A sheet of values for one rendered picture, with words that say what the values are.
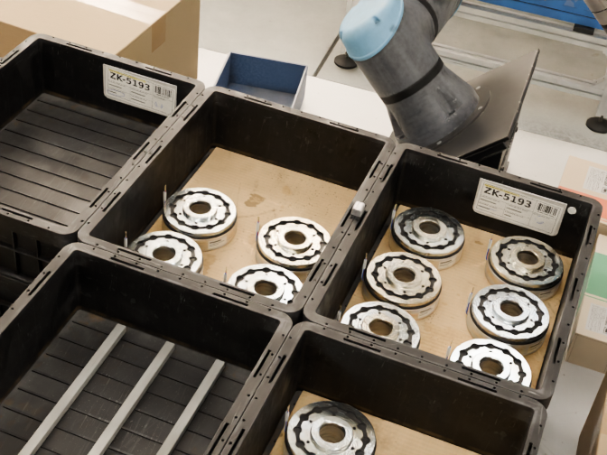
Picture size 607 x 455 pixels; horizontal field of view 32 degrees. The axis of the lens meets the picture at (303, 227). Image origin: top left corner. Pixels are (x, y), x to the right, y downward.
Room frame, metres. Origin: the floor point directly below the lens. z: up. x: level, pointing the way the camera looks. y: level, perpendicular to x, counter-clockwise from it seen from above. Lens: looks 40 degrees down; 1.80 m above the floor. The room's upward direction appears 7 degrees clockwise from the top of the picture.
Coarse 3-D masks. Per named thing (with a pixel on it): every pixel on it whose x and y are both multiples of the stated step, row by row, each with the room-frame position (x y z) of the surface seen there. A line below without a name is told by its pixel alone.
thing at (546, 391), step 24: (408, 144) 1.24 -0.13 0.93; (384, 168) 1.18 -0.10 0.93; (480, 168) 1.21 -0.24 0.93; (552, 192) 1.17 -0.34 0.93; (600, 216) 1.13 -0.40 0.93; (336, 264) 0.97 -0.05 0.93; (576, 264) 1.03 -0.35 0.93; (576, 288) 0.98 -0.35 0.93; (312, 312) 0.88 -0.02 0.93; (360, 336) 0.85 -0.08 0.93; (432, 360) 0.83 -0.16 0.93; (552, 360) 0.85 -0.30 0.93; (504, 384) 0.80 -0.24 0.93; (552, 384) 0.81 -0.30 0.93
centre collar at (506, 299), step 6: (498, 300) 1.01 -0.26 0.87; (504, 300) 1.01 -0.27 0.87; (510, 300) 1.01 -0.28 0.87; (516, 300) 1.01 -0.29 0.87; (492, 306) 1.00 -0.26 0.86; (498, 306) 1.00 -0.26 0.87; (522, 306) 1.00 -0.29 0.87; (498, 312) 0.98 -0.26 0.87; (522, 312) 0.99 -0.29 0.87; (528, 312) 0.99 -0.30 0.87; (498, 318) 0.98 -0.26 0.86; (504, 318) 0.98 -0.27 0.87; (510, 318) 0.98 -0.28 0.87; (516, 318) 0.98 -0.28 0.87; (522, 318) 0.98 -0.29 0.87
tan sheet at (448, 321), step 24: (384, 240) 1.14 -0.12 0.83; (480, 240) 1.17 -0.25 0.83; (456, 264) 1.11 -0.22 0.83; (480, 264) 1.12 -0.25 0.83; (360, 288) 1.04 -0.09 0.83; (456, 288) 1.06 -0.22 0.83; (480, 288) 1.07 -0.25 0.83; (456, 312) 1.01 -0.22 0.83; (552, 312) 1.04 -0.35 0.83; (432, 336) 0.96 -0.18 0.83; (456, 336) 0.97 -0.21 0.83; (528, 360) 0.94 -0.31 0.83
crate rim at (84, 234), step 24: (240, 96) 1.31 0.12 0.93; (312, 120) 1.27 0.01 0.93; (168, 144) 1.17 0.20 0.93; (384, 144) 1.24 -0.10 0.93; (144, 168) 1.11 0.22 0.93; (120, 192) 1.05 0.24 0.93; (360, 192) 1.12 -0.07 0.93; (96, 216) 1.00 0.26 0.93; (96, 240) 0.96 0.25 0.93; (336, 240) 1.01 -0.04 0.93; (144, 264) 0.93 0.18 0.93; (168, 264) 0.93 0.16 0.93; (216, 288) 0.90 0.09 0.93; (240, 288) 0.90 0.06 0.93; (312, 288) 0.92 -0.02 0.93; (288, 312) 0.87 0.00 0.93
